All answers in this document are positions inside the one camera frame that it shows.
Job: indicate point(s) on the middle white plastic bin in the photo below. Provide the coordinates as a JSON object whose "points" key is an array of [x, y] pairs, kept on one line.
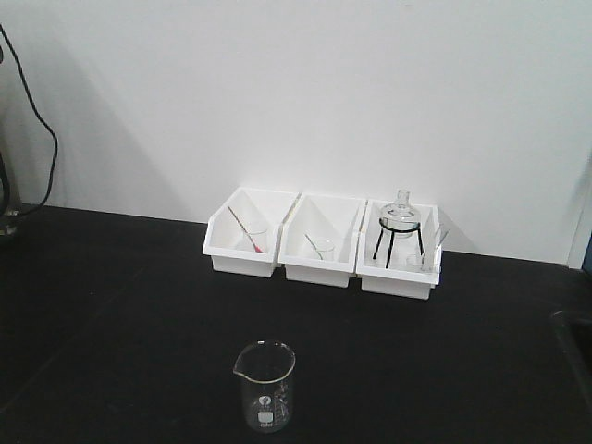
{"points": [[338, 219]]}

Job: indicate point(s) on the clear round-bottom glass flask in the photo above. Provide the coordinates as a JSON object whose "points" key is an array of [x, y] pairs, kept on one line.
{"points": [[400, 217]]}

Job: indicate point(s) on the small beaker in middle bin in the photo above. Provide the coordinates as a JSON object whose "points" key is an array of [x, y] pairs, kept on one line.
{"points": [[327, 246]]}

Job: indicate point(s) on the right white plastic bin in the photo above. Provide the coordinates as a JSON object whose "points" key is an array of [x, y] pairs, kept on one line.
{"points": [[398, 280]]}

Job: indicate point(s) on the large clear glass beaker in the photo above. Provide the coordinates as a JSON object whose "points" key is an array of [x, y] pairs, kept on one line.
{"points": [[266, 370]]}

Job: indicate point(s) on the small beaker in right bin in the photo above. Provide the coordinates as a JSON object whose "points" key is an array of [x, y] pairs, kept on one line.
{"points": [[414, 262]]}

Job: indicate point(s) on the small beaker in left bin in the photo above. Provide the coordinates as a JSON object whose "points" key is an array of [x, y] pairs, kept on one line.
{"points": [[259, 235]]}

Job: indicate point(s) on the grey equipment at left edge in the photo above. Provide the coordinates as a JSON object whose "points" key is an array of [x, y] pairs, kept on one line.
{"points": [[10, 199]]}

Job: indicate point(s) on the small beaker in bin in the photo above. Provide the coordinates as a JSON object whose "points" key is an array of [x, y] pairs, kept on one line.
{"points": [[327, 246], [414, 262], [259, 235]]}

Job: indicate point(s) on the black metal tripod stand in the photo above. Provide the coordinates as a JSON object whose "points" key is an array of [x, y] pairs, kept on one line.
{"points": [[380, 242]]}

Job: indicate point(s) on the left white plastic bin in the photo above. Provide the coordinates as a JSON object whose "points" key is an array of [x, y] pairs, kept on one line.
{"points": [[225, 242]]}

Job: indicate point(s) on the white plastic bin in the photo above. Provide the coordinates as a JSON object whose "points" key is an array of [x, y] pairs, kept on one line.
{"points": [[398, 280], [225, 242], [338, 219]]}

